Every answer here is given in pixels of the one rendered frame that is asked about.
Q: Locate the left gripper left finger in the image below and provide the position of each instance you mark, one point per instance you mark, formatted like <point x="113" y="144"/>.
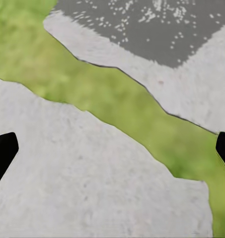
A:
<point x="8" y="150"/>

